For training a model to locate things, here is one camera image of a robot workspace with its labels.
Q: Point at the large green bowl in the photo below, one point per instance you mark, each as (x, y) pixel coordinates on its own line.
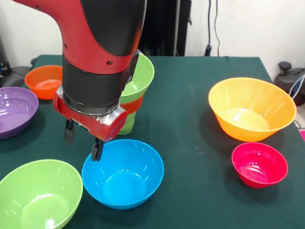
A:
(40, 195)

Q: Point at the large orange bowl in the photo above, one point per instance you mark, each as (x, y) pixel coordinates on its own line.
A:
(250, 112)

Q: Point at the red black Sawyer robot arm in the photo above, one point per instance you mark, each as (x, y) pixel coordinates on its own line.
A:
(95, 23)

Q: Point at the dark green table cloth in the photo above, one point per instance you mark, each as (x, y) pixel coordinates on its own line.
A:
(190, 133)

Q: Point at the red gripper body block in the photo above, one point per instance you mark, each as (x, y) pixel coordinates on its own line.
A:
(100, 126)

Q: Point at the blue bowl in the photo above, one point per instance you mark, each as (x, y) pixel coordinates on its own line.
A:
(126, 179)

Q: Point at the small green bowl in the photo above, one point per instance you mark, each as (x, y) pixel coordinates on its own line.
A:
(143, 74)

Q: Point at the red-orange bowl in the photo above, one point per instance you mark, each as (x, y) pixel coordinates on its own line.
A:
(133, 106)
(43, 82)

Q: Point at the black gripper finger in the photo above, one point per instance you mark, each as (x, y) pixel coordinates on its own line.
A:
(69, 134)
(97, 152)

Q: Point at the green cup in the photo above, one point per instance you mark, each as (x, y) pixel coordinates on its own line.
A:
(128, 125)

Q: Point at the pink bowl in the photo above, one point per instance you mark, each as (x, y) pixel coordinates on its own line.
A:
(259, 167)

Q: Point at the black grey base foot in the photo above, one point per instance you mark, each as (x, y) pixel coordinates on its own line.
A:
(288, 81)
(14, 76)

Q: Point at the black pedestal column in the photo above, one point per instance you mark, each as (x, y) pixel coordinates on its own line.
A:
(164, 21)

